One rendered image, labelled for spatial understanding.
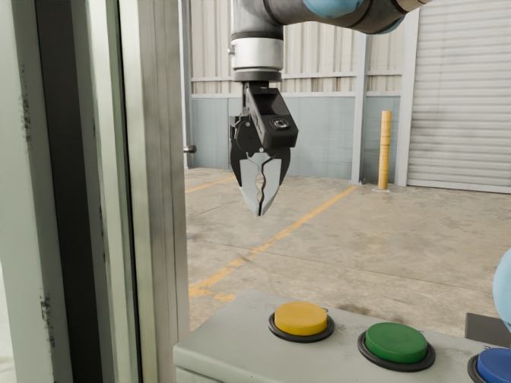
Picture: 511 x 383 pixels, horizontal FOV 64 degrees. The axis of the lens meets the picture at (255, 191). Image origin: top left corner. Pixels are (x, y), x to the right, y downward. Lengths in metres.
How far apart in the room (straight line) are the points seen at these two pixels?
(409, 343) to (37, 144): 0.25
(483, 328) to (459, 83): 5.22
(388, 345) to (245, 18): 0.45
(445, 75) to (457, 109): 0.44
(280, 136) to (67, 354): 0.36
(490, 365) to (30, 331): 0.26
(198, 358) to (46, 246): 0.13
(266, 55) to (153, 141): 0.32
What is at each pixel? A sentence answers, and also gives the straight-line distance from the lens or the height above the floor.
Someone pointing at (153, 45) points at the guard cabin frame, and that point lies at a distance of 0.31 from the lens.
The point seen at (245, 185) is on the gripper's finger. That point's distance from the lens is 0.61.
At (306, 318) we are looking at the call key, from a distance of 0.32.
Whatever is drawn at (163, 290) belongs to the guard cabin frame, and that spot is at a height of 0.92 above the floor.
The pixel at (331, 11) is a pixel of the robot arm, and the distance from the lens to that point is 0.54.
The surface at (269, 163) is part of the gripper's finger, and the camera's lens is 0.61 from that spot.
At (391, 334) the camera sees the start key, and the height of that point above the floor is 0.91.
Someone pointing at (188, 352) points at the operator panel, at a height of 0.90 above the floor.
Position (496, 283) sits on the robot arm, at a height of 0.92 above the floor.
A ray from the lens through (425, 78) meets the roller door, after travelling 5.85.
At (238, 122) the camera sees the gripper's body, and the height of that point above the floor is 1.04.
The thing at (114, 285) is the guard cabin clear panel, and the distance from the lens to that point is 0.32.
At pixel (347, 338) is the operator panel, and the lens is 0.32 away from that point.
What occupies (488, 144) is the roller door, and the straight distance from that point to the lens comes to 5.83.
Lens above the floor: 1.06
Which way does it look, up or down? 12 degrees down
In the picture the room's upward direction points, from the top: straight up
